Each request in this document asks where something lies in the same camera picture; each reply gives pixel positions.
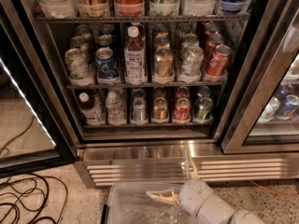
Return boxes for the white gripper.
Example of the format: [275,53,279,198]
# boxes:
[146,155,235,224]

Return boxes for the red coke can front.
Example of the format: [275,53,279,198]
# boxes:
[173,98,191,122]

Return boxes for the red coke can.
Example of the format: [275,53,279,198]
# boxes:
[175,86,190,99]
[173,98,191,122]

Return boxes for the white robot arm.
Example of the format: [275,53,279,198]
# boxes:
[146,155,265,224]

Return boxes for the gold can bottom shelf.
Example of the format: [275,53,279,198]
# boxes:
[152,97,168,119]

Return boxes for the gold can shelf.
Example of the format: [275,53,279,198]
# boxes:
[153,47,174,78]
[152,97,168,119]

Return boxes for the green can bottom shelf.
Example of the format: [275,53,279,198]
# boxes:
[194,97,213,121]

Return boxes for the silver can bottom shelf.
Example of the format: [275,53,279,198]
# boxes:
[133,98,147,121]

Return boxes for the red coke can behind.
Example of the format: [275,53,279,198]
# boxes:
[175,86,190,99]

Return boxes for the clear water bottle bottom shelf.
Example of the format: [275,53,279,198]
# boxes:
[106,91,126,125]

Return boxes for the stainless steel display fridge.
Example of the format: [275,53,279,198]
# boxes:
[12,0,299,189]

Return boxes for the closed right glass fridge door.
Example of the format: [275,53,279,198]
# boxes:
[221,0,299,154]

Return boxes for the brown tea bottle bottom shelf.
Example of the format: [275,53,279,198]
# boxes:
[78,92,104,126]

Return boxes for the brown tea bottle shelf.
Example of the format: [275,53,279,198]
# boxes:
[124,26,146,84]
[78,92,104,126]

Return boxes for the white can right compartment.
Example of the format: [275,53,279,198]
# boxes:
[258,97,280,123]

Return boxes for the white 7up can middle shelf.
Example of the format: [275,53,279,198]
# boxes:
[180,46,204,77]

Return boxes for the red can middle shelf front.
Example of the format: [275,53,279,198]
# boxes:
[206,45,232,77]

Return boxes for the blue pepsi can right compartment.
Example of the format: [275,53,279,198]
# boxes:
[276,94,299,120]

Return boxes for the gold can middle shelf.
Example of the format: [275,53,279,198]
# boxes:
[153,47,174,78]

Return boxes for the brown tea bottle middle shelf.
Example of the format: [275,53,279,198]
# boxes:
[124,26,146,84]

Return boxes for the blue pepsi can middle shelf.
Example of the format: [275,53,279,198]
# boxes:
[95,48,119,79]

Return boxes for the open glass fridge door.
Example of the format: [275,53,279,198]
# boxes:
[0,8,75,178]

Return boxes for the white green can middle left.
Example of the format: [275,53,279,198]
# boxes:
[64,49,94,86]

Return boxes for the tan coffee bottle top shelf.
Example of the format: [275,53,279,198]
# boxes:
[78,0,109,18]

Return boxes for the clear plastic storage bin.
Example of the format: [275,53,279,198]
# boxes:
[105,182,201,224]

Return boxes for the clear water bottle top right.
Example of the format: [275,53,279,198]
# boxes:
[181,0,216,16]

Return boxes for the clear water bottle top left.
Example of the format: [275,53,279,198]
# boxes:
[39,0,78,19]

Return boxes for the orange cable on floor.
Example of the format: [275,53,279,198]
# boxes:
[249,180,299,200]

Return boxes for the black cables on floor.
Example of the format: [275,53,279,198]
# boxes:
[0,115,69,224]

